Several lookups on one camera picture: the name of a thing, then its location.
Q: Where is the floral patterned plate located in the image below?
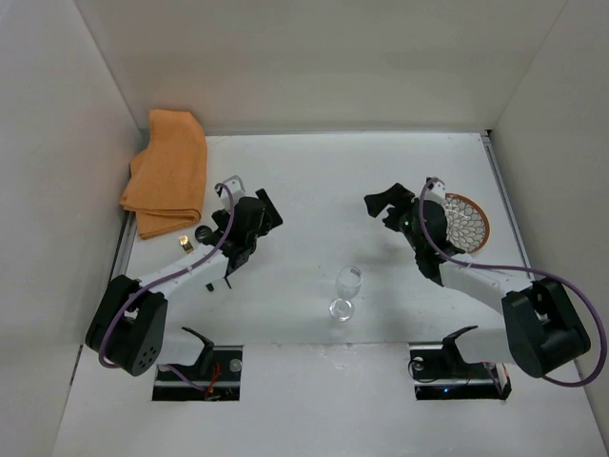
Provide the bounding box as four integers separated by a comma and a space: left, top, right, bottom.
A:
442, 193, 491, 253

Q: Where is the gold fork dark handle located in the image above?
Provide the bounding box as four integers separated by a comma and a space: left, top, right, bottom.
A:
178, 235, 194, 253

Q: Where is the clear wine glass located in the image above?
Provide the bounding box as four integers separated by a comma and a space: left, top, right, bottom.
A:
328, 266, 363, 323

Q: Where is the orange cloth placemat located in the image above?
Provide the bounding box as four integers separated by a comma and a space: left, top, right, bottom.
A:
120, 109, 207, 240

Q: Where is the black spoon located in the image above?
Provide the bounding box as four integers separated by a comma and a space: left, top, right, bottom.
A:
194, 225, 231, 292

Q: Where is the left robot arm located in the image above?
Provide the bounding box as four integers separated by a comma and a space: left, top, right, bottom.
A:
85, 183, 283, 377

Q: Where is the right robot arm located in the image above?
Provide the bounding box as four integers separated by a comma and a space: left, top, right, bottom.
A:
363, 178, 591, 378

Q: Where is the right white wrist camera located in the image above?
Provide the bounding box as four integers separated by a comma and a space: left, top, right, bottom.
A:
423, 177, 446, 204

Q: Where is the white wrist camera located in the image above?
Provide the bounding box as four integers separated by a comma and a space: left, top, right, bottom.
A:
423, 177, 446, 204
214, 175, 246, 199

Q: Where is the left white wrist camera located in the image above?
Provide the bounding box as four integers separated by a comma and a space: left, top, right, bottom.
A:
214, 175, 246, 199

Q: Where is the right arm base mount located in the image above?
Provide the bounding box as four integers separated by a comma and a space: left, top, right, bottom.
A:
407, 343, 512, 401

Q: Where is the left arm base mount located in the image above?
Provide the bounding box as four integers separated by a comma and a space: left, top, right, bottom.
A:
151, 346, 244, 403

